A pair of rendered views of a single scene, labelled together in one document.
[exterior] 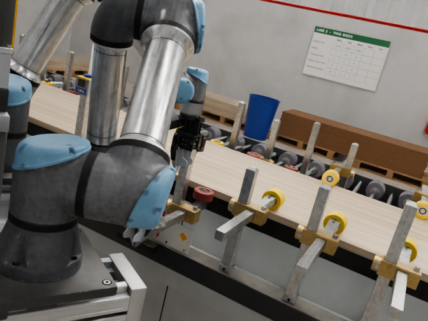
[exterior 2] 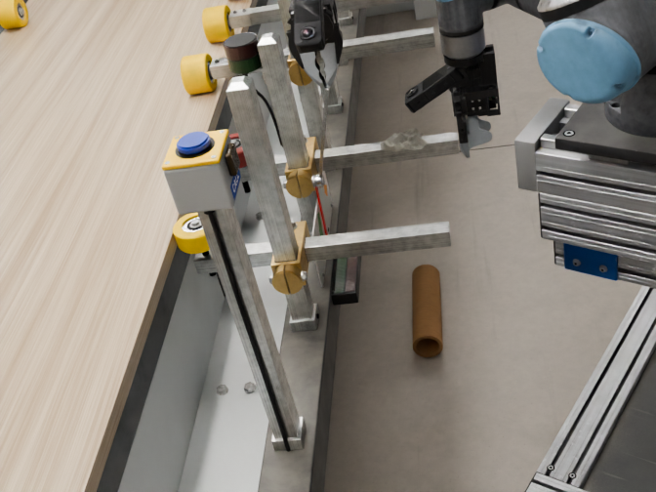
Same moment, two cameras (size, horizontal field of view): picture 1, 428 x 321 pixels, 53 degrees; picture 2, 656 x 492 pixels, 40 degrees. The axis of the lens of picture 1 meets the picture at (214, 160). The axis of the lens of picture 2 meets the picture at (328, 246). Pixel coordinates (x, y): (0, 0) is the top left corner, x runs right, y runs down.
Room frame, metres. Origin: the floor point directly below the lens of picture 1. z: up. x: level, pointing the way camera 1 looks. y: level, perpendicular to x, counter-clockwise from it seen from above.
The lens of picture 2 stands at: (1.78, 1.51, 1.73)
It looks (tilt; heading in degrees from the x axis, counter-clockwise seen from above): 36 degrees down; 259
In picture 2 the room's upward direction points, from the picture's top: 14 degrees counter-clockwise
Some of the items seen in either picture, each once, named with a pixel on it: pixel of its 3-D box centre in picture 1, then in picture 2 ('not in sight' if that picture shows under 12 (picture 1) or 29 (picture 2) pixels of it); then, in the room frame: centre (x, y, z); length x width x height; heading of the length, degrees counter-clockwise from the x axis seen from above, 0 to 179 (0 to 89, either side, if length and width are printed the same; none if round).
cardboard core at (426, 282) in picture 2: not in sight; (427, 308); (1.20, -0.31, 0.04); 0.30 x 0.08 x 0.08; 67
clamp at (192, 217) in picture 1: (181, 210); (301, 167); (1.52, 0.07, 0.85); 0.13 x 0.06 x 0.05; 67
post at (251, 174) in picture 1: (236, 230); (310, 101); (1.42, -0.14, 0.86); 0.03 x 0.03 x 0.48; 67
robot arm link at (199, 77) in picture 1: (194, 85); not in sight; (1.44, 0.12, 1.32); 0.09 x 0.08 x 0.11; 115
